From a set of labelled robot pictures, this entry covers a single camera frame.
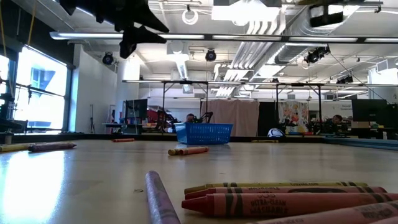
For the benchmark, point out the grey ribbed air duct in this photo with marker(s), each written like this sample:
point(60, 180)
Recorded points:
point(295, 31)

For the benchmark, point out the dark purple crayon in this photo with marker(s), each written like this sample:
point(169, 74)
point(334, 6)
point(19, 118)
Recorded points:
point(53, 146)

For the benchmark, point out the black spotlight cluster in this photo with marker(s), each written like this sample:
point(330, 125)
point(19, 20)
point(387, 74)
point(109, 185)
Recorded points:
point(315, 55)

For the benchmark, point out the blue mat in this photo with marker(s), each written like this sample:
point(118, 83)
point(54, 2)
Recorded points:
point(367, 143)

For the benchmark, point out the thin black tripod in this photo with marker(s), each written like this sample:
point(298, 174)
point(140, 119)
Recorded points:
point(92, 121)

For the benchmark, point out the orange-red crayon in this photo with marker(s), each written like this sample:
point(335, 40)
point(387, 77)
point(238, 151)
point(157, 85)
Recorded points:
point(264, 190)

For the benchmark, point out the blue plastic basket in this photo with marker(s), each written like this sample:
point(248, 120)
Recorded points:
point(203, 133)

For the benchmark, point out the white and black ball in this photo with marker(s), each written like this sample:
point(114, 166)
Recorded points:
point(275, 133)

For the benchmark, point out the orange crayon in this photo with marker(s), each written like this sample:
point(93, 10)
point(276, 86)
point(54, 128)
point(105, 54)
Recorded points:
point(194, 151)
point(122, 140)

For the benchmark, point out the floral poster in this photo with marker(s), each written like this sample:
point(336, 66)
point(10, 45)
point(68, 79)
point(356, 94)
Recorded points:
point(293, 112)

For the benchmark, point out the black background table frame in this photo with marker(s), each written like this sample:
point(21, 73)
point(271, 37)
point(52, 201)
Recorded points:
point(319, 102)
point(163, 99)

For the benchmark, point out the black equipment stand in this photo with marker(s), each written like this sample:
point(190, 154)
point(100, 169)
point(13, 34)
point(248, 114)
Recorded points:
point(6, 115)

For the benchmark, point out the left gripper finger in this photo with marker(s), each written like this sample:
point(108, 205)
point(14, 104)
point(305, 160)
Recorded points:
point(136, 35)
point(146, 18)

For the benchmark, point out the beige curtain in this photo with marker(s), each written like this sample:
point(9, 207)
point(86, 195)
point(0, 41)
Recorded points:
point(239, 115)

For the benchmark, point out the long ceiling light strip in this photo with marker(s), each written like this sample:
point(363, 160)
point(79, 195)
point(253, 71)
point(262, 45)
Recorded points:
point(186, 36)

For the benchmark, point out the person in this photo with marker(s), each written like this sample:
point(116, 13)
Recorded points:
point(190, 117)
point(336, 119)

